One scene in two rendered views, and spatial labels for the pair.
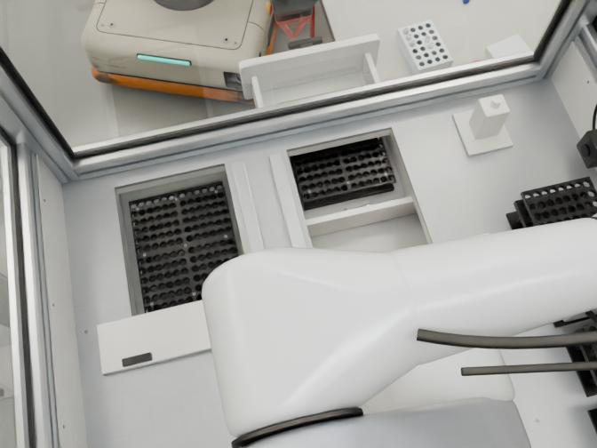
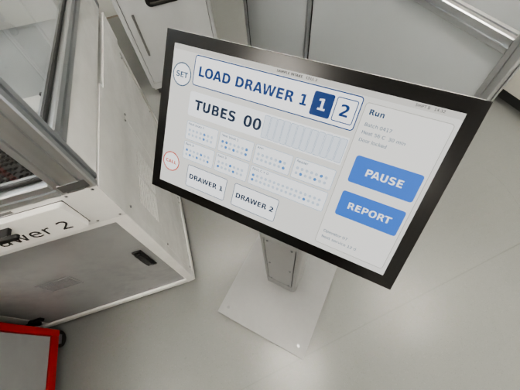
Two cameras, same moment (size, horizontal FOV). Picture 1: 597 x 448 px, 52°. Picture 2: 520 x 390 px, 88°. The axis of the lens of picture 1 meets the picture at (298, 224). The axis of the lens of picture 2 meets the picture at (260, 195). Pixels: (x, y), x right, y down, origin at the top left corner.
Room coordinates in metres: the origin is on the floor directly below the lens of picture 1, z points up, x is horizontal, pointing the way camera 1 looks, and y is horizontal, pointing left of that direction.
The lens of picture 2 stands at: (0.93, 0.85, 1.45)
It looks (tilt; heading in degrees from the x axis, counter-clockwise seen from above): 59 degrees down; 181
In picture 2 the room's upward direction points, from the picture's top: 7 degrees counter-clockwise
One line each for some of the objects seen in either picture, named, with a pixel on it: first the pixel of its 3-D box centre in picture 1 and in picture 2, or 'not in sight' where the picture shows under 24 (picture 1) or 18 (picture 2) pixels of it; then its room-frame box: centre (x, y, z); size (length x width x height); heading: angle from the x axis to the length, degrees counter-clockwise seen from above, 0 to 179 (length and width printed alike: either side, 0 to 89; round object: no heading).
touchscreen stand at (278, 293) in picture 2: not in sight; (280, 253); (0.61, 0.89, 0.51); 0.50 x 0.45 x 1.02; 147
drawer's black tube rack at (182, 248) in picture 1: (188, 252); not in sight; (0.41, 0.20, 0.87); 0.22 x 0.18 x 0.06; 12
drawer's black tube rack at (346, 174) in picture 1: (334, 149); not in sight; (0.61, -0.08, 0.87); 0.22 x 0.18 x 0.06; 12
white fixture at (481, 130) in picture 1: (489, 116); not in sight; (0.59, -0.34, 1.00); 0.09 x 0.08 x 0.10; 12
